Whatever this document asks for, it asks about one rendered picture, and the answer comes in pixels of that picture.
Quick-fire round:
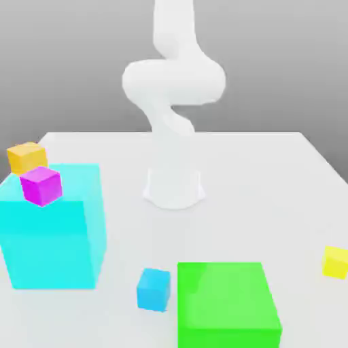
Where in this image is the large cyan box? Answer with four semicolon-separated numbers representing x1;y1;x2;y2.
0;163;107;290

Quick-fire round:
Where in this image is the large green box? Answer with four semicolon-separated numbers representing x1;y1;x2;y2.
177;261;283;348

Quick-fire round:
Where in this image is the small orange cube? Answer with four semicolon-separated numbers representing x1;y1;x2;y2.
6;141;49;177

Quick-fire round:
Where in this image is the small yellow cube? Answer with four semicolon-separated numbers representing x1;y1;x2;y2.
321;245;348;280

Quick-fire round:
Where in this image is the small blue cube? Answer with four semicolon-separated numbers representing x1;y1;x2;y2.
136;267;171;313

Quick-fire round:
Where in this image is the small magenta cube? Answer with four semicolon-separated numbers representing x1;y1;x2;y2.
19;166;63;207

